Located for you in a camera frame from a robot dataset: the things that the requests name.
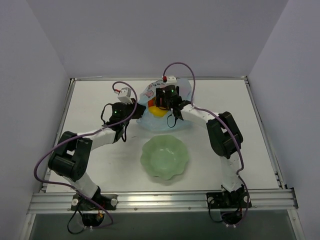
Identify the light blue plastic bag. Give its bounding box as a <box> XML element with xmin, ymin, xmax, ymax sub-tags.
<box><xmin>136</xmin><ymin>79</ymin><xmax>191</xmax><ymax>132</ymax></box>

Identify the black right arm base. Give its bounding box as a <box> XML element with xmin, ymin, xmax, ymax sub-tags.
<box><xmin>206</xmin><ymin>184</ymin><xmax>252</xmax><ymax>229</ymax></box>

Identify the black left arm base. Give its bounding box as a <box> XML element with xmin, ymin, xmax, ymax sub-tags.
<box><xmin>66</xmin><ymin>194</ymin><xmax>118</xmax><ymax>235</ymax></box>

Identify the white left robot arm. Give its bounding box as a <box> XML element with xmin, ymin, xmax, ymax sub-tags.
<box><xmin>48</xmin><ymin>99</ymin><xmax>147</xmax><ymax>210</ymax></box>

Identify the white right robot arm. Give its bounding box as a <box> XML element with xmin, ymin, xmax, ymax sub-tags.
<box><xmin>155</xmin><ymin>85</ymin><xmax>244</xmax><ymax>207</ymax></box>

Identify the yellow fake lemon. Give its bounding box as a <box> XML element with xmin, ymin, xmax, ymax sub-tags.
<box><xmin>148</xmin><ymin>106</ymin><xmax>168</xmax><ymax>118</ymax></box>

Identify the green scalloped glass bowl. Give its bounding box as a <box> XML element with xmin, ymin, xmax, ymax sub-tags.
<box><xmin>140</xmin><ymin>134</ymin><xmax>191</xmax><ymax>186</ymax></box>

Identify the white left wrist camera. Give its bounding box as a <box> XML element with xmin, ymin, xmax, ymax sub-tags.
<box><xmin>117</xmin><ymin>87</ymin><xmax>133</xmax><ymax>104</ymax></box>

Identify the aluminium front rail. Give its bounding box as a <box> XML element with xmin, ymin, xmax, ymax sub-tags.
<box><xmin>27</xmin><ymin>189</ymin><xmax>298</xmax><ymax>214</ymax></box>

